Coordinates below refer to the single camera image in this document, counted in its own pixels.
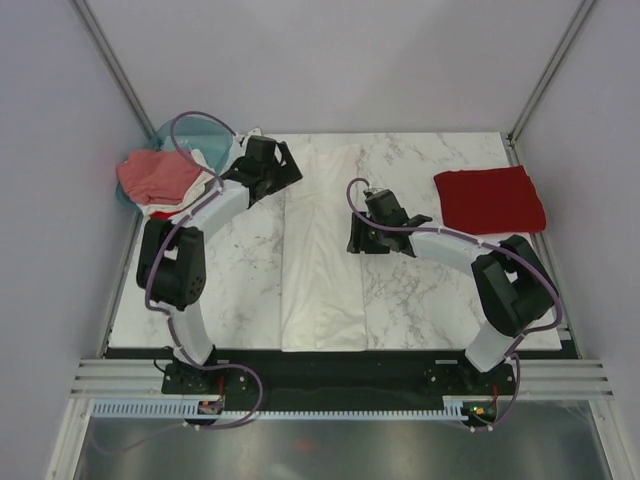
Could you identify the aluminium frame post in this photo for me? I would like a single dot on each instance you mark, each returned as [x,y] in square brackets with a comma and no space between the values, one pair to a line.
[109,57]
[560,54]

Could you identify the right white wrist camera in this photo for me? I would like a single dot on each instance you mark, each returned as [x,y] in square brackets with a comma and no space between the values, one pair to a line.
[372,191]

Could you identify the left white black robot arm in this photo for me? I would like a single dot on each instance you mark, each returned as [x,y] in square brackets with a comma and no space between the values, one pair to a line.
[172,262]

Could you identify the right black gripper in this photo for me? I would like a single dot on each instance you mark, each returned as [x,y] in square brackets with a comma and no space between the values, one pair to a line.
[356,244]

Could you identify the aluminium extrusion crossbar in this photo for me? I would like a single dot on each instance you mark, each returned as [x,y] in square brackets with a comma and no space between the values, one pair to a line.
[543,380]

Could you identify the white t shirt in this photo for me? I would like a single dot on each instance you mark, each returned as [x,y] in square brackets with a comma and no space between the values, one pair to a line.
[322,301]

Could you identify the pink t shirt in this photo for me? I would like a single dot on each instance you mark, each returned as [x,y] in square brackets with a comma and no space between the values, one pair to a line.
[157,177]

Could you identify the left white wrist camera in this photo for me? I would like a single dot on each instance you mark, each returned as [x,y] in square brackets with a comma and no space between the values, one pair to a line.
[242,138]

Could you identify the teal plastic basket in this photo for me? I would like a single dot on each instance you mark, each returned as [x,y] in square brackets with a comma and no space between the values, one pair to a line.
[189,132]

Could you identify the folded red t shirt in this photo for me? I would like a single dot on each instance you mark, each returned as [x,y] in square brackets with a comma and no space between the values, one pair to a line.
[490,201]

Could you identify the white shirt red trim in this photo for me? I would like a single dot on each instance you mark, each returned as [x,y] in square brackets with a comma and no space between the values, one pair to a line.
[206,160]

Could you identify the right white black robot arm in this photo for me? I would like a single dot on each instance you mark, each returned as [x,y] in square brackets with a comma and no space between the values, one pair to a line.
[516,293]

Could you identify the left aluminium frame post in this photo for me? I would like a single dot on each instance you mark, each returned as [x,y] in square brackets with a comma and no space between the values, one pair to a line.
[109,57]

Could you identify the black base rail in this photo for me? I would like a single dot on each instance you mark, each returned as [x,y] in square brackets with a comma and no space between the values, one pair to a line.
[378,381]

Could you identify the right aluminium frame post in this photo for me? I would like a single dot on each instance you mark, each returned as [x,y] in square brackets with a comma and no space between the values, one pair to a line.
[560,54]

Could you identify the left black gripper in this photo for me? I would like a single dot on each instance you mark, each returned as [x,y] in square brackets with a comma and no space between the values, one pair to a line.
[289,174]

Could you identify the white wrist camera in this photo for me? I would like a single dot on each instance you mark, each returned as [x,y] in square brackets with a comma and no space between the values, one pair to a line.
[372,191]
[242,138]

